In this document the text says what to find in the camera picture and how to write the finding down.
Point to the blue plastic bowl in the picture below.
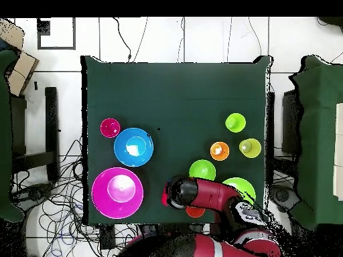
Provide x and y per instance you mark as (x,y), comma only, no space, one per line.
(120,155)

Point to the small green plastic bowl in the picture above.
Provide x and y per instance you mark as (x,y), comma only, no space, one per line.
(202,168)

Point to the dark green tablecloth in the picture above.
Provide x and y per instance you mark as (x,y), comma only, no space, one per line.
(174,93)

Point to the black box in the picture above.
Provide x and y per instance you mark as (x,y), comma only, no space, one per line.
(289,123)

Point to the light green plastic cup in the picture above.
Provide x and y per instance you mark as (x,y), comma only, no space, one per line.
(238,125)

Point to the orange plastic cup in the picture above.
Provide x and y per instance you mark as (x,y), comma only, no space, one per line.
(219,156)

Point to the yellow plastic cup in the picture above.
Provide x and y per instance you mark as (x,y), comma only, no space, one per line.
(254,150)

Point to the large green plastic bowl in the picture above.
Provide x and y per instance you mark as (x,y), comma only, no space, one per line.
(241,184)

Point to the grey base with black knob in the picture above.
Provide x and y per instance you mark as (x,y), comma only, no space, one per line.
(34,194)

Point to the large pink plastic bowl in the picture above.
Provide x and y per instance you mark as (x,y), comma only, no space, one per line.
(101,192)

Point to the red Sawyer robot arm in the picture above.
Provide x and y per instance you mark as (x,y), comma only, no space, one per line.
(214,192)

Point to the red plastic cup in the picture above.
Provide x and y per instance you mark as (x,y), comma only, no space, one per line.
(164,198)

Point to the red-orange plastic cup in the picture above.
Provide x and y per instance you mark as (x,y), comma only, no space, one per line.
(195,212)

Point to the grey rounded base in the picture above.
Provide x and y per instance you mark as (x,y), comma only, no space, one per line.
(282,195)

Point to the magenta plastic cup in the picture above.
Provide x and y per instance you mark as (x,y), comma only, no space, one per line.
(110,128)

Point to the black stand frame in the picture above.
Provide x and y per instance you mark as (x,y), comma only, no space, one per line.
(51,120)

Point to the brown cardboard box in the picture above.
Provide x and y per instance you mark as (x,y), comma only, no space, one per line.
(21,69)

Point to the green cloth covered table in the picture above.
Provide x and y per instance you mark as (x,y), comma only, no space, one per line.
(319,133)
(4,133)

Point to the white boxes stack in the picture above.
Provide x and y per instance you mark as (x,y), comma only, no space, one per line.
(339,133)

